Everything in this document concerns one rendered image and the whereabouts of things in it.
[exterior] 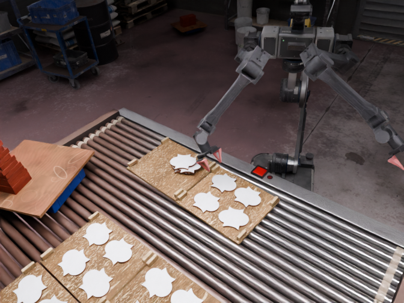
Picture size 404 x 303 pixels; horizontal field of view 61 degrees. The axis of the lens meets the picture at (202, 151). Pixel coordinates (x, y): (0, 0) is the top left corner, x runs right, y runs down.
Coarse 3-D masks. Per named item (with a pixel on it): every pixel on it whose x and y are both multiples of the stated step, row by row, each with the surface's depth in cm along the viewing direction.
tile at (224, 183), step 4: (216, 176) 189; (220, 176) 189; (224, 176) 188; (228, 176) 188; (212, 180) 186; (216, 180) 186; (220, 180) 186; (224, 180) 186; (228, 180) 186; (232, 180) 185; (216, 184) 184; (220, 184) 184; (224, 184) 184; (228, 184) 184; (232, 184) 183; (216, 188) 183; (220, 188) 182; (224, 188) 181; (228, 188) 181; (232, 188) 181
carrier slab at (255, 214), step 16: (208, 176) 191; (192, 192) 182; (224, 192) 181; (192, 208) 174; (224, 208) 172; (240, 208) 172; (256, 208) 171; (272, 208) 172; (208, 224) 166; (256, 224) 164; (240, 240) 157
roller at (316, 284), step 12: (84, 144) 224; (96, 156) 216; (120, 168) 204; (156, 192) 188; (264, 252) 153; (276, 264) 150; (288, 264) 148; (300, 276) 144; (312, 276) 143; (324, 288) 139; (336, 300) 136; (348, 300) 134
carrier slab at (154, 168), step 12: (168, 144) 216; (144, 156) 208; (156, 156) 207; (168, 156) 206; (192, 156) 205; (132, 168) 200; (144, 168) 200; (156, 168) 199; (168, 168) 198; (144, 180) 193; (156, 180) 191; (168, 180) 190; (180, 180) 190; (192, 180) 189; (168, 192) 183
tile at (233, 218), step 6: (228, 210) 170; (234, 210) 169; (240, 210) 169; (222, 216) 167; (228, 216) 167; (234, 216) 166; (240, 216) 166; (246, 216) 166; (222, 222) 165; (228, 222) 164; (234, 222) 164; (240, 222) 163; (246, 222) 163
